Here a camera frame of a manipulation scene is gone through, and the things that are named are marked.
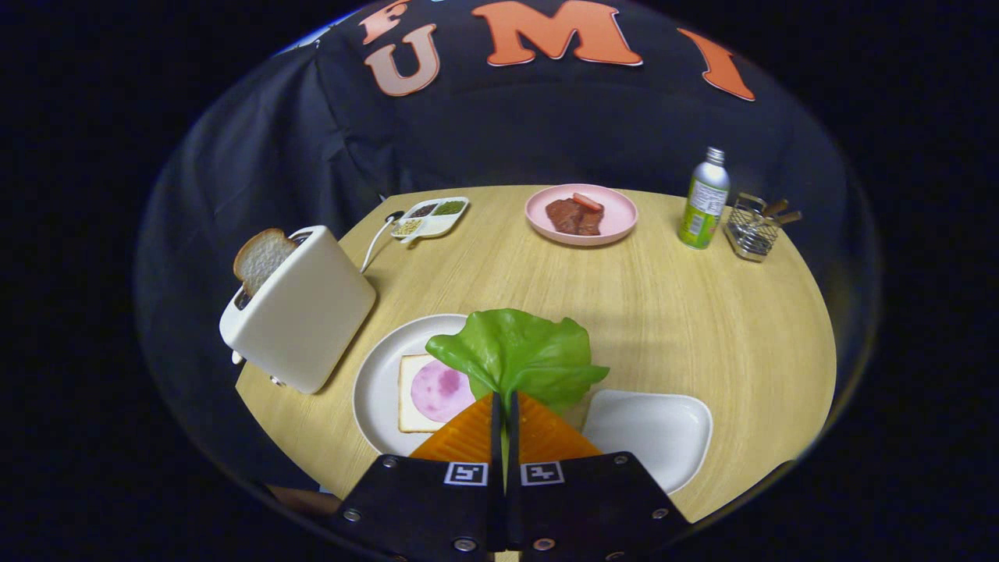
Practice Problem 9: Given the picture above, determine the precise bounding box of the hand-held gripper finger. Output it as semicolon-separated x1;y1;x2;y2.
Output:
506;392;694;562
328;392;507;562

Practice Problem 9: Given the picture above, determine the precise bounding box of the green lettuce leaf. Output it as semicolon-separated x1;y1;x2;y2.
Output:
425;308;610;414

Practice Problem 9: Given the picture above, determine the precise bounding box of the brown crust bread slice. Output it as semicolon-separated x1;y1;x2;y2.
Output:
233;228;299;297

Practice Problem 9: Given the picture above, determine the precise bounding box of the pink ham slice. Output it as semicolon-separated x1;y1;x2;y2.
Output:
411;360;477;424

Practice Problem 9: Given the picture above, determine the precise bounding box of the square white bread slice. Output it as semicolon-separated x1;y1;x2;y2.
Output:
398;354;477;434

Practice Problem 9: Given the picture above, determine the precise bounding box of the round white plate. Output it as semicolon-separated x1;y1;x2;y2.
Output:
353;314;590;457

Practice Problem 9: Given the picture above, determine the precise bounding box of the white oblong dish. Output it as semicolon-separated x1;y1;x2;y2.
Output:
581;389;713;496

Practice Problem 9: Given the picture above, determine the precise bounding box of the white divided bean dish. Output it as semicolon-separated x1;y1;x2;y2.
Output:
390;197;471;247

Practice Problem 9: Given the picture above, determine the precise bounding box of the white toaster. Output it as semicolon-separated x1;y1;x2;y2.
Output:
219;225;377;395

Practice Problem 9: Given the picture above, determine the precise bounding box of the brown meat slice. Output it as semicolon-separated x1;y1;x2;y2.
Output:
545;197;604;237

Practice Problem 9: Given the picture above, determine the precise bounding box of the pink plate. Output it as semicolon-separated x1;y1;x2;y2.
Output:
524;184;639;247

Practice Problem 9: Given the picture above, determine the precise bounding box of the green label metal bottle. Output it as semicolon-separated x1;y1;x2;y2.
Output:
677;147;731;251

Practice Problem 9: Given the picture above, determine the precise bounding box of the black backdrop cloth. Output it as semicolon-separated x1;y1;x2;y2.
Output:
134;0;883;500

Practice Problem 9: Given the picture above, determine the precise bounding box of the white toaster cable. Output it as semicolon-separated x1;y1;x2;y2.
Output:
359;217;400;274

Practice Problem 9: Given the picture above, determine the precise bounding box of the wire metal basket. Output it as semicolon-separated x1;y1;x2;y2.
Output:
723;194;781;263

